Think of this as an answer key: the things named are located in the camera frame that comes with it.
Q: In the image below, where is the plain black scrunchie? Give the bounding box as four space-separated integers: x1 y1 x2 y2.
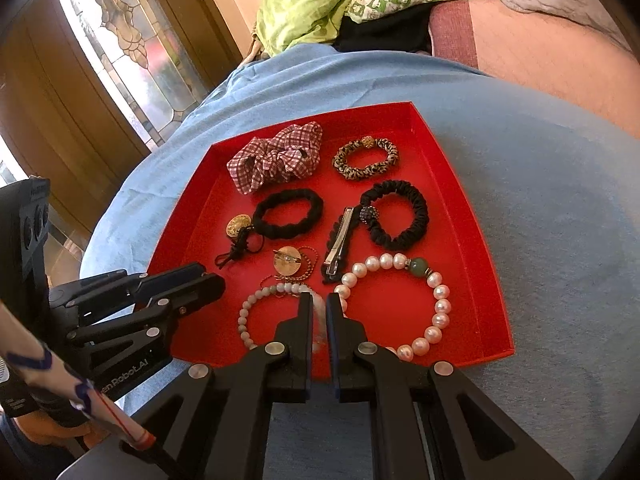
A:
251 188 325 240

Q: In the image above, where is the white blue patterned stick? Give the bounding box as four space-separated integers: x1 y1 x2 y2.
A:
0 302 156 451

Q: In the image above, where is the pink bed sheet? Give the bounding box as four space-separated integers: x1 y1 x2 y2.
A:
429 0 637 131

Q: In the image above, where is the pearl bracelet with green bead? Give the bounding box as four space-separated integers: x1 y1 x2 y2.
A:
332 253 452 362

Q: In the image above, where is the grey cloth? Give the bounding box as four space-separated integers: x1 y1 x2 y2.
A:
500 0 632 56

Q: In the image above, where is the green quilt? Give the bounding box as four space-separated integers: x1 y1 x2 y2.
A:
255 0 553 58

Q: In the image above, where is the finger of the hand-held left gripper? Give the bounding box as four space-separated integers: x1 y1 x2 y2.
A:
65 273 227 356
50 261 207 312

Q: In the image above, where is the red tray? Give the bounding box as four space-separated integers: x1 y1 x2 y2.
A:
148 101 516 381

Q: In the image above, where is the gold button hair tie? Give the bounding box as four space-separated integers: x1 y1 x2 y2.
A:
215 215 266 271

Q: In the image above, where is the gold brooch with chain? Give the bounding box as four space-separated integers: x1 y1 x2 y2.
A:
260 245 321 286

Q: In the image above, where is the red white checked scrunchie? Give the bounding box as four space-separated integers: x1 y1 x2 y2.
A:
226 121 324 195

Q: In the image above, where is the leopard print scrunchie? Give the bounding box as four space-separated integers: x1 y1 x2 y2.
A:
332 136 400 182

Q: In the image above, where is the small grey bead bracelet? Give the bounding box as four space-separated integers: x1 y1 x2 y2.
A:
241 282 326 351

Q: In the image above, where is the person's left hand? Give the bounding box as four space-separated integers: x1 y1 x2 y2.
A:
22 405 108 453

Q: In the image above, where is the wooden door frame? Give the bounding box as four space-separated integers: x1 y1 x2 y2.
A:
0 0 247 266

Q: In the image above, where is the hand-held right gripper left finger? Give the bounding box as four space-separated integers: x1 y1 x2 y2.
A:
127 291 316 480

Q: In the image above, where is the black cloth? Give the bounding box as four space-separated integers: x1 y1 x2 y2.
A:
335 5 433 56

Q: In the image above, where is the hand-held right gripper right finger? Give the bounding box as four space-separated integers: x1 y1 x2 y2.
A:
325 292 576 480

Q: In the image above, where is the black scrunchie with bead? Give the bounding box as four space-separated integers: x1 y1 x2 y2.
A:
359 180 430 252

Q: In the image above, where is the silver hair clip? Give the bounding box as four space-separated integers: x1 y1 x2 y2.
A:
322 205 358 286

